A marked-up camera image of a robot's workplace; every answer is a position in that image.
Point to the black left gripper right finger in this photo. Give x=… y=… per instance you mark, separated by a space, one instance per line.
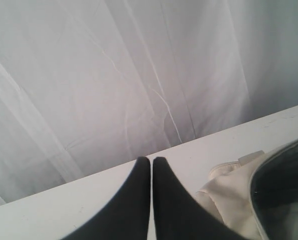
x=177 y=215

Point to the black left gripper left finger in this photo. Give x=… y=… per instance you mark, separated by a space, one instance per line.
x=126 y=215

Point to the cream fabric duffel bag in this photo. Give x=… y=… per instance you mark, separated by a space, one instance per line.
x=256 y=196

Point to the white backdrop curtain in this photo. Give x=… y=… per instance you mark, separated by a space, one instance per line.
x=86 y=85

